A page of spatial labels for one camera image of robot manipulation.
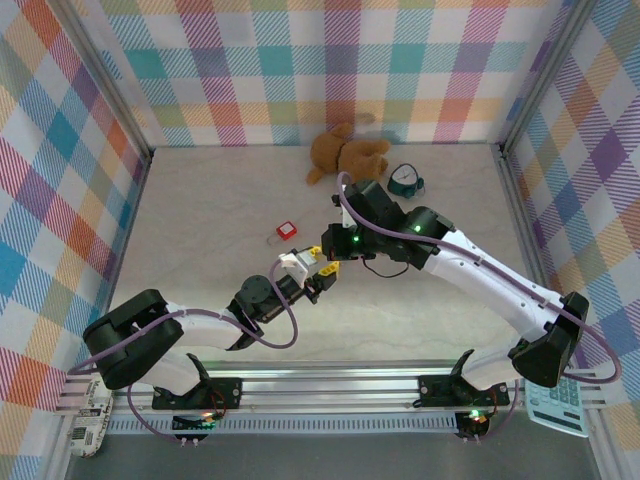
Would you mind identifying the teal alarm clock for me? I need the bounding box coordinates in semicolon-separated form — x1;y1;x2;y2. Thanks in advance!
387;163;426;200

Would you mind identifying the brown teddy bear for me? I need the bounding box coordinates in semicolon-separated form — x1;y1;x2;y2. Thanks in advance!
305;123;392;187

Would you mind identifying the circuit board with LED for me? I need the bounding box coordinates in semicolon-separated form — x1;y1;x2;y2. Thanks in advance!
457;408;491;439
172;412;220;434

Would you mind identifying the light blue calculator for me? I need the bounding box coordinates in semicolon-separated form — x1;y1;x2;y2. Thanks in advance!
524;374;591;440

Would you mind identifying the thin black wire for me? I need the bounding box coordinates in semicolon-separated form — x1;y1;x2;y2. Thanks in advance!
362;257;414;280

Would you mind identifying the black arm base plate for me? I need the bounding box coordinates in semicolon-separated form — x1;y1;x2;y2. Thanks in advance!
417;374;511;409
152;377;244;411

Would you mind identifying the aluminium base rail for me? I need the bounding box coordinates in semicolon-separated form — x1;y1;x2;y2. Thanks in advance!
53;363;609;417

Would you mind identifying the aluminium side rail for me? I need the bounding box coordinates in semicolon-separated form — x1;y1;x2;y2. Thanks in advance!
491;143;559;301

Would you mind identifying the white slotted cable duct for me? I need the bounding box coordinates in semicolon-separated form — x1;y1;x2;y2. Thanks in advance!
107;417;461;434

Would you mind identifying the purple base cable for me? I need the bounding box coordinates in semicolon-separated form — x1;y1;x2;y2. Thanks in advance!
127;382;211;447
462;394;520;445

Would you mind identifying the aluminium corner post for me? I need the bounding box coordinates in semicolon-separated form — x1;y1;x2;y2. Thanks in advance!
499;0;599;154
49;0;154;162

